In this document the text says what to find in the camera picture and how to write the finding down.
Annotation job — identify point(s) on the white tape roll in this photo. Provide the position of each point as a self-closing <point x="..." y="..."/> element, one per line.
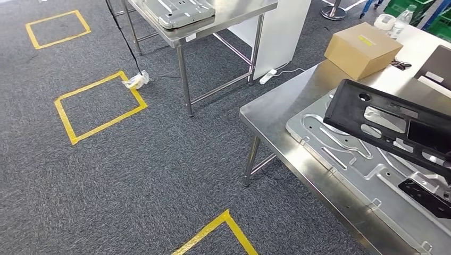
<point x="384" y="21"/>

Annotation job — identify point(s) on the stainless steel workbench table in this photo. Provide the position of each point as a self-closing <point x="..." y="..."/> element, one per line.
<point x="275" y="112"/>
<point x="232" y="10"/>

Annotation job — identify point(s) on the green plastic crate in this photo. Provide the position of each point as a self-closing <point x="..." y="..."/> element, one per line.
<point x="442" y="28"/>
<point x="394" y="6"/>

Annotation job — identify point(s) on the brown cardboard box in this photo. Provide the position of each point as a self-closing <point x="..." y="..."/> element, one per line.
<point x="359" y="49"/>

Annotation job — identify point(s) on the stamped sheet metal panel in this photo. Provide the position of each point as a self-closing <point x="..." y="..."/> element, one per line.
<point x="352" y="169"/>
<point x="176" y="12"/>

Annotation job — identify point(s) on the clear plastic water bottle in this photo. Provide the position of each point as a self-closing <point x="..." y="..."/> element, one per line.
<point x="400" y="23"/>

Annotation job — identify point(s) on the white power strip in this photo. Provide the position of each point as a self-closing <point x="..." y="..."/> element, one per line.
<point x="267" y="76"/>

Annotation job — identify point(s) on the black plastic plate bracket part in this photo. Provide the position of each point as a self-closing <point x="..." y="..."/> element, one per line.
<point x="345" y="105"/>

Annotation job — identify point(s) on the yellow floor tape square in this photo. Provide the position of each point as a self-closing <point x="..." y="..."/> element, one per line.
<point x="209" y="228"/>

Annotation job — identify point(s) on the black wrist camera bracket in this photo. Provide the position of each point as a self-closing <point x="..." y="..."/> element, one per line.
<point x="426" y="200"/>

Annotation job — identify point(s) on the grey flat panel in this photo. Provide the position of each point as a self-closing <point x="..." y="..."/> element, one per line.
<point x="437" y="63"/>

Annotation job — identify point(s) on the metal stanchion post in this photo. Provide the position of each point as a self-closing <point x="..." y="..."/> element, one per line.
<point x="333" y="13"/>

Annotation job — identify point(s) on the crumpled plastic tape wad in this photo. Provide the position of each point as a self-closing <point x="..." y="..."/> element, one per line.
<point x="135" y="81"/>

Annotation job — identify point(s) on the small black clip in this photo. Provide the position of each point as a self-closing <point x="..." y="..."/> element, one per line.
<point x="401" y="64"/>

